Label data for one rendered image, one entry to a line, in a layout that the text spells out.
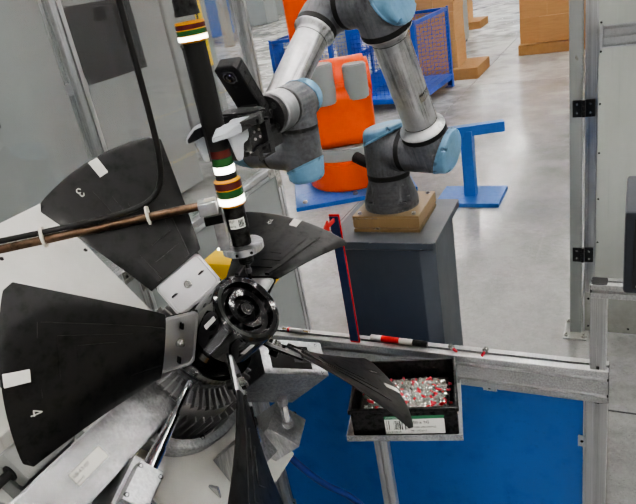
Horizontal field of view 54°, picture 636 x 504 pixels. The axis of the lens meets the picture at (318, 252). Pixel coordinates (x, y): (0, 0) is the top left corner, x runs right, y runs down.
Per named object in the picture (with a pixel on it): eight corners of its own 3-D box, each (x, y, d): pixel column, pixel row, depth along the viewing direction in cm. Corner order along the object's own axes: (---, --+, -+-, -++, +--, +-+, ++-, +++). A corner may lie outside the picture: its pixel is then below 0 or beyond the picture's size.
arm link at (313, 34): (304, -32, 142) (213, 149, 129) (343, -39, 136) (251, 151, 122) (329, 6, 151) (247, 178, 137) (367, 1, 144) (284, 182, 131)
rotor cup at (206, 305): (161, 369, 97) (200, 329, 89) (176, 295, 107) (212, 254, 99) (242, 396, 103) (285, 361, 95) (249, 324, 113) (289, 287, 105)
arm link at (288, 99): (296, 86, 111) (257, 89, 115) (284, 92, 108) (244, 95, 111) (303, 127, 114) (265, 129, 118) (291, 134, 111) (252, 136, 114)
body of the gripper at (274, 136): (260, 162, 102) (293, 141, 112) (249, 110, 98) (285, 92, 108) (221, 163, 105) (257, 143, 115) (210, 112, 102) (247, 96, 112)
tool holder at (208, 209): (211, 265, 101) (196, 209, 97) (211, 248, 108) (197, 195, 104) (266, 253, 102) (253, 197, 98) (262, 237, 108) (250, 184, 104)
